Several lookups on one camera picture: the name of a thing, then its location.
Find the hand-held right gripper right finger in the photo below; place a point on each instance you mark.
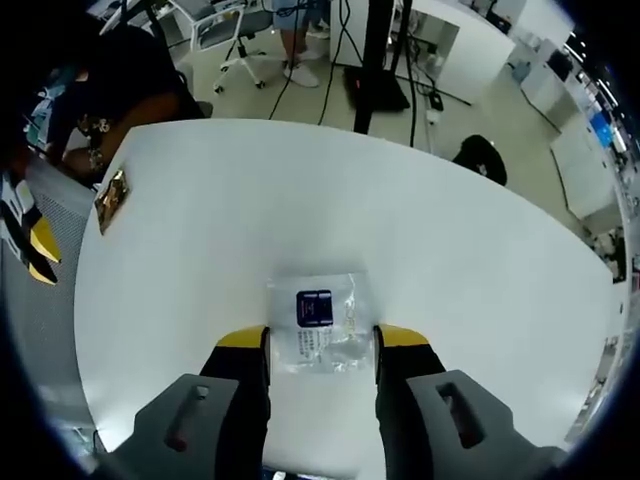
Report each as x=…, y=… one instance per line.
x=400, y=400

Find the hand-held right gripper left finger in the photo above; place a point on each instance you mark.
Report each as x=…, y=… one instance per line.
x=235, y=400

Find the gold skincare sachet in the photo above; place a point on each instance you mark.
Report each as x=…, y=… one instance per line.
x=112, y=200

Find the small clear skincare sachet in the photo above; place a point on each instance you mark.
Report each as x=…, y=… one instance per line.
x=310, y=310

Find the grey mesh chair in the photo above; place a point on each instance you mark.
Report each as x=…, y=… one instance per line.
x=45, y=350

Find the seated person in black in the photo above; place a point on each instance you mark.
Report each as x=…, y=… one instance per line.
x=125, y=65

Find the black stool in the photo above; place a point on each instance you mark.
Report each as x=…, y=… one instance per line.
x=480, y=157

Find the white office chair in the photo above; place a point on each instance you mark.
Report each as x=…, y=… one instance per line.
x=225, y=25

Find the long white counter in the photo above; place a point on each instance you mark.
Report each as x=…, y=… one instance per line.
x=580, y=165

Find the black floor stand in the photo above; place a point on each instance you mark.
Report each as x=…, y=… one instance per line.
x=375, y=85

